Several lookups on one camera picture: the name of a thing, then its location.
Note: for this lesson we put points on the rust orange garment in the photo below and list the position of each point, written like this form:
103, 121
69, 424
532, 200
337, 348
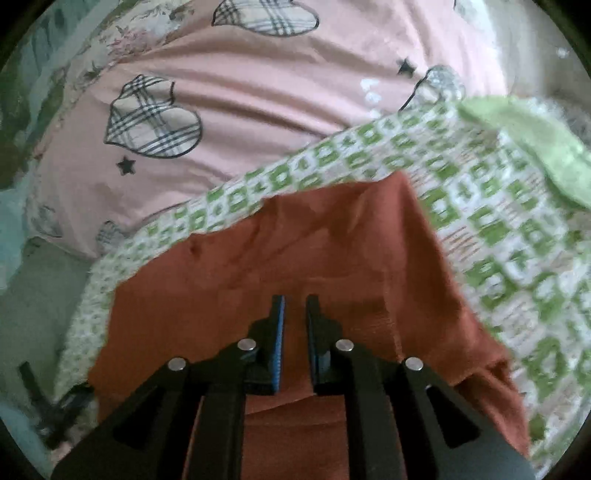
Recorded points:
295, 258

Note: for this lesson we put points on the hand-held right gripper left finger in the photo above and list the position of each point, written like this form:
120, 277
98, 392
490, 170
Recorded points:
278, 332

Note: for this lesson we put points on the black chair base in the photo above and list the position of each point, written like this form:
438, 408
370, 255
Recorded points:
48, 406

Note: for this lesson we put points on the green patterned white blanket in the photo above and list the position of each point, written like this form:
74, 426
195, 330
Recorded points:
485, 221

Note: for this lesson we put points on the pink heart print bedding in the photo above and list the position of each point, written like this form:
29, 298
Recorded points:
258, 97

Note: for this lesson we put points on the floral green pillow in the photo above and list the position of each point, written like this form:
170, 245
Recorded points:
37, 87

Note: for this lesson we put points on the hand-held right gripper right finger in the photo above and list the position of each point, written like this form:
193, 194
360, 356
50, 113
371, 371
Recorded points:
312, 337

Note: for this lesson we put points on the light green cloth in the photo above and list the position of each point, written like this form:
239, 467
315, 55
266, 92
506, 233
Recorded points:
545, 143

